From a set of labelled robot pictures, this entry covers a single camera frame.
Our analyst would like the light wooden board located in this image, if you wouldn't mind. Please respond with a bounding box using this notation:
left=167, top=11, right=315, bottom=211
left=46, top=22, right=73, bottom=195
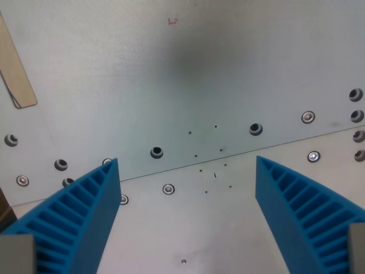
left=0, top=11, right=38, bottom=110

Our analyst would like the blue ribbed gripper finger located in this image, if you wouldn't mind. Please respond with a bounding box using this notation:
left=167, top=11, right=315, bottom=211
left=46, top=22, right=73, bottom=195
left=0, top=158, right=122, bottom=274
left=254, top=155, right=365, bottom=274

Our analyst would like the dark brown block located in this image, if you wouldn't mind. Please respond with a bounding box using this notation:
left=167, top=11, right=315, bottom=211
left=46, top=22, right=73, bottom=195
left=0, top=187, right=15, bottom=229

